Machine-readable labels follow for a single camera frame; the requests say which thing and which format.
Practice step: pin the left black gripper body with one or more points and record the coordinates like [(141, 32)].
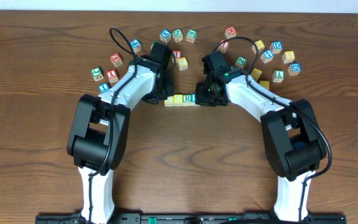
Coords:
[(159, 96)]

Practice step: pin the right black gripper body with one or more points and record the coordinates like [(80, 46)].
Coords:
[(209, 99)]

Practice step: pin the yellow C block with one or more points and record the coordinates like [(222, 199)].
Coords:
[(169, 101)]

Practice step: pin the yellow O block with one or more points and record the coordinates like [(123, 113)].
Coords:
[(178, 100)]

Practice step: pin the blue L block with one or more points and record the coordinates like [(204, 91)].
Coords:
[(193, 100)]

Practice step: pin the green R block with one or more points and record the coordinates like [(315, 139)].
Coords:
[(187, 100)]

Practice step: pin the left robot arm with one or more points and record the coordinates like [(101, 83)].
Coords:
[(98, 136)]

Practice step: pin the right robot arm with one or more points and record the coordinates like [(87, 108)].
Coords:
[(295, 147)]

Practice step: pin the yellow S block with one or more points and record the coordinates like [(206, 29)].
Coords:
[(182, 63)]

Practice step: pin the red I block left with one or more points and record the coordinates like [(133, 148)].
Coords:
[(177, 54)]

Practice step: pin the red i block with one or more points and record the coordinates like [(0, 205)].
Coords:
[(223, 46), (177, 54)]

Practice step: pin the green Z block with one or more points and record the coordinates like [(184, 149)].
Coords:
[(240, 62)]

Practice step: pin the red I block right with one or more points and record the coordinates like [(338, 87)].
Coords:
[(223, 46)]

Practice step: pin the yellow Q block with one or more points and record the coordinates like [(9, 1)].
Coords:
[(256, 74)]

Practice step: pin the blue P block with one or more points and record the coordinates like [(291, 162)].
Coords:
[(136, 45)]

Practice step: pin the blue X block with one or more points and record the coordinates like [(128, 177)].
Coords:
[(165, 36)]

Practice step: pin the yellow K block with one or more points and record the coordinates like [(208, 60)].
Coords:
[(265, 84)]

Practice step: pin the green N block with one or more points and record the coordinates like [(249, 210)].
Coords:
[(177, 35)]

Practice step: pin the red Y block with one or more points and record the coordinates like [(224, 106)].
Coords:
[(112, 76)]

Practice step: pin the green B block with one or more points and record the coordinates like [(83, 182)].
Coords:
[(191, 35)]

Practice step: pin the blue T block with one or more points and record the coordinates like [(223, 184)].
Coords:
[(104, 87)]

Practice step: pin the red W block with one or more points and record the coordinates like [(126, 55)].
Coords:
[(230, 32)]

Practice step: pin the blue 5 block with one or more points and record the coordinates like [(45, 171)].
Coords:
[(267, 56)]

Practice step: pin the yellow M block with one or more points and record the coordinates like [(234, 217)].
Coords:
[(258, 47)]

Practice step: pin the green L block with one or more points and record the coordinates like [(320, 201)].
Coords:
[(278, 76)]

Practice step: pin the green J block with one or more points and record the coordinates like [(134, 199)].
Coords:
[(97, 74)]

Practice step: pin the blue D block upper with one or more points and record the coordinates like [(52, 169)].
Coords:
[(276, 47)]

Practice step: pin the blue d block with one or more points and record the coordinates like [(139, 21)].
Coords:
[(276, 47), (294, 69)]

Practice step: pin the yellow 8 block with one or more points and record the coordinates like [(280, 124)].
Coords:
[(288, 56)]

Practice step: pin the blue D block lower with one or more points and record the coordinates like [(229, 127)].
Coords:
[(294, 69)]

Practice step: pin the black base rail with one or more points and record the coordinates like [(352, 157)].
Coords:
[(136, 218)]

